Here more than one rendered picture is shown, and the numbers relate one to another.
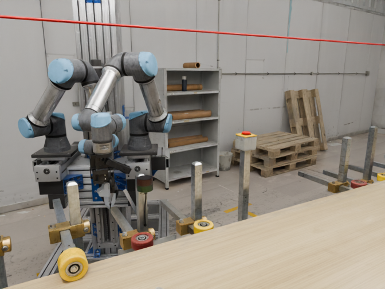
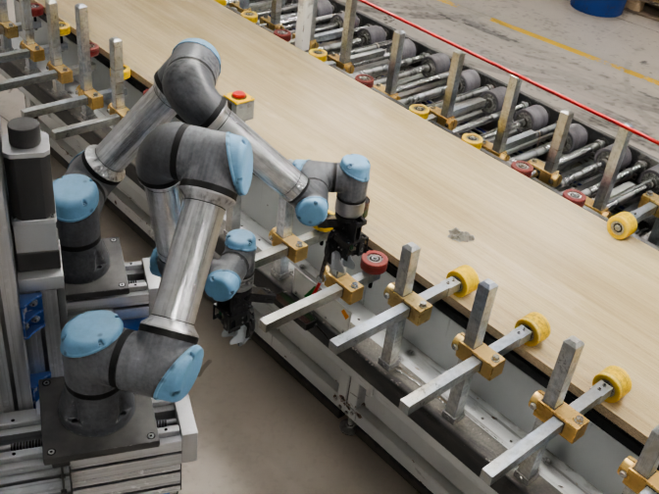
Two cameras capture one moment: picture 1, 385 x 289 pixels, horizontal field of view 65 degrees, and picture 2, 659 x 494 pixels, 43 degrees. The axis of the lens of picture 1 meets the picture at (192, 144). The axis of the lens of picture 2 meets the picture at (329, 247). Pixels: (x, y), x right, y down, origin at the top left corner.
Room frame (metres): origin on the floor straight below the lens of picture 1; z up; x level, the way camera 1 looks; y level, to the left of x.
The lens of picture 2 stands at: (1.73, 2.09, 2.37)
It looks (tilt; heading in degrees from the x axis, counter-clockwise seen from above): 35 degrees down; 253
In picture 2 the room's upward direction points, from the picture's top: 7 degrees clockwise
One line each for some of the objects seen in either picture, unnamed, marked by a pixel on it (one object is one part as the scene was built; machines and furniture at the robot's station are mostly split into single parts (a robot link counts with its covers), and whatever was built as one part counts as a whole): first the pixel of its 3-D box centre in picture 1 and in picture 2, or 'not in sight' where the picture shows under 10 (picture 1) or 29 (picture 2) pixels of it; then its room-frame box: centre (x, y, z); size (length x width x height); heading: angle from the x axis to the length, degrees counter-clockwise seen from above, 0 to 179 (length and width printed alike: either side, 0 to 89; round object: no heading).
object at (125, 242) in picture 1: (137, 238); (342, 283); (1.11, 0.22, 0.85); 0.14 x 0.06 x 0.05; 119
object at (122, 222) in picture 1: (126, 229); (323, 298); (1.18, 0.28, 0.84); 0.43 x 0.03 x 0.04; 29
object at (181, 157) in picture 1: (185, 125); not in sight; (4.18, 0.10, 0.78); 0.90 x 0.45 x 1.55; 125
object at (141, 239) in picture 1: (142, 250); (372, 271); (1.01, 0.18, 0.85); 0.08 x 0.08 x 0.11
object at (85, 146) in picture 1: (92, 147); (219, 275); (1.51, 0.51, 1.13); 0.11 x 0.11 x 0.08; 64
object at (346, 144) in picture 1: (342, 175); (118, 98); (1.72, -0.89, 0.90); 0.04 x 0.04 x 0.48; 29
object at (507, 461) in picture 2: not in sight; (554, 425); (0.77, 0.91, 0.95); 0.50 x 0.04 x 0.04; 29
